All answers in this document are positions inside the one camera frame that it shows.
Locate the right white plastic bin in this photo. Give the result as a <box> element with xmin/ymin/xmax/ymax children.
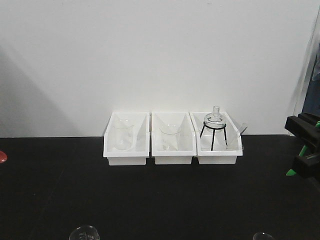
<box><xmin>189</xmin><ymin>111</ymin><xmax>243</xmax><ymax>165</ymax></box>

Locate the red long-handled spoon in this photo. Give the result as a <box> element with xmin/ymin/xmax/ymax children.
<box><xmin>0</xmin><ymin>151</ymin><xmax>8</xmax><ymax>164</ymax></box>

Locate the green long-handled spoon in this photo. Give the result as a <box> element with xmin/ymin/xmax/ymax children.
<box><xmin>285</xmin><ymin>121</ymin><xmax>320</xmax><ymax>178</ymax></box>

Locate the short glass beaker in bin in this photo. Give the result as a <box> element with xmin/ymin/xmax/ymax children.
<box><xmin>159</xmin><ymin>124</ymin><xmax>181</xmax><ymax>151</ymax></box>

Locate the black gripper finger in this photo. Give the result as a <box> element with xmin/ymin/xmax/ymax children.
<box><xmin>291</xmin><ymin>152</ymin><xmax>320</xmax><ymax>178</ymax></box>
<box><xmin>284</xmin><ymin>112</ymin><xmax>320</xmax><ymax>156</ymax></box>

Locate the front right glass beaker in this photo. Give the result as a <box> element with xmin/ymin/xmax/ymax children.
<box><xmin>253</xmin><ymin>232</ymin><xmax>274</xmax><ymax>240</ymax></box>

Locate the tall glass beaker in bin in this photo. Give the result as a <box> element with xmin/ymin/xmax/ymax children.
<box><xmin>113</xmin><ymin>119</ymin><xmax>134</xmax><ymax>151</ymax></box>

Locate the clear glass test tube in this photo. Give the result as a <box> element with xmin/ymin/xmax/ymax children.
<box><xmin>226</xmin><ymin>122</ymin><xmax>248</xmax><ymax>151</ymax></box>

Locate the black wire tripod stand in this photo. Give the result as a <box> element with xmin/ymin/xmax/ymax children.
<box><xmin>200</xmin><ymin>121</ymin><xmax>228</xmax><ymax>151</ymax></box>

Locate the left white plastic bin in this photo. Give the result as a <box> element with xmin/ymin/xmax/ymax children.
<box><xmin>103</xmin><ymin>112</ymin><xmax>151</xmax><ymax>166</ymax></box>

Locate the middle white plastic bin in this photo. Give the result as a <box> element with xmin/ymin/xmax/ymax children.
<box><xmin>151</xmin><ymin>111</ymin><xmax>197</xmax><ymax>165</ymax></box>

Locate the round glass flask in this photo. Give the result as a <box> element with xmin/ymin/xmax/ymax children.
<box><xmin>204</xmin><ymin>105</ymin><xmax>227</xmax><ymax>129</ymax></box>

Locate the blue cloth at right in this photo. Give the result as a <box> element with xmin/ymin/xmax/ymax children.
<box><xmin>302</xmin><ymin>47</ymin><xmax>320</xmax><ymax>116</ymax></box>

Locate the white plastic bin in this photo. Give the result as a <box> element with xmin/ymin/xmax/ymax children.
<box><xmin>103</xmin><ymin>112</ymin><xmax>151</xmax><ymax>166</ymax></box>
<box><xmin>151</xmin><ymin>111</ymin><xmax>197</xmax><ymax>165</ymax></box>
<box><xmin>189</xmin><ymin>111</ymin><xmax>243</xmax><ymax>165</ymax></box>

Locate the front left glass beaker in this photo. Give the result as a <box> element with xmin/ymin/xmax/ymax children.
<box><xmin>68</xmin><ymin>225</ymin><xmax>101</xmax><ymax>240</ymax></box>

